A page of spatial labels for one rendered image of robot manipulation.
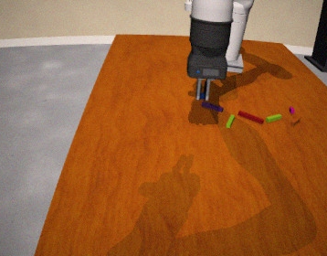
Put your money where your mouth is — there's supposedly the purple rod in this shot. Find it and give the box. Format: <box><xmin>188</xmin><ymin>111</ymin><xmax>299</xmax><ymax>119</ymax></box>
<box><xmin>201</xmin><ymin>101</ymin><xmax>224</xmax><ymax>112</ymax></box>

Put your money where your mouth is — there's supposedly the dark red rod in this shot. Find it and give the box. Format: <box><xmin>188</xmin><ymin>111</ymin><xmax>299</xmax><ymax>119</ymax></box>
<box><xmin>238</xmin><ymin>111</ymin><xmax>264</xmax><ymax>124</ymax></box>

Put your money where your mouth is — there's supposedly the lime green rod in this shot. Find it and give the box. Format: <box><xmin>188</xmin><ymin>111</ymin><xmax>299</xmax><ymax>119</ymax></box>
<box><xmin>266</xmin><ymin>114</ymin><xmax>282</xmax><ymax>123</ymax></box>
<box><xmin>226</xmin><ymin>114</ymin><xmax>235</xmax><ymax>128</ymax></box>

